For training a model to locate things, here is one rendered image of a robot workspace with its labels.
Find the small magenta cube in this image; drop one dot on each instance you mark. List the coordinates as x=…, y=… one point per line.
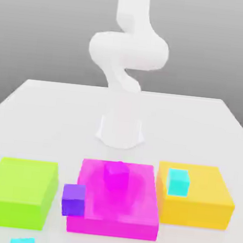
x=116, y=176

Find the small cyan cube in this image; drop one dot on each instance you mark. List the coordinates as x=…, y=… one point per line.
x=22, y=242
x=178, y=182

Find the large lime green box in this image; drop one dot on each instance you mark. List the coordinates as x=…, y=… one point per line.
x=19, y=188

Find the small purple cube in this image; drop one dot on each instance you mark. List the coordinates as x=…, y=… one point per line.
x=73, y=201

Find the large yellow box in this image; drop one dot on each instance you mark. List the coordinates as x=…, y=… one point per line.
x=206, y=198

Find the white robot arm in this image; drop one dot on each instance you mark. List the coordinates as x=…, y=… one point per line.
x=129, y=50

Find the large magenta box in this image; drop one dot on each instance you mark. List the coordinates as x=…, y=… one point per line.
x=137, y=209

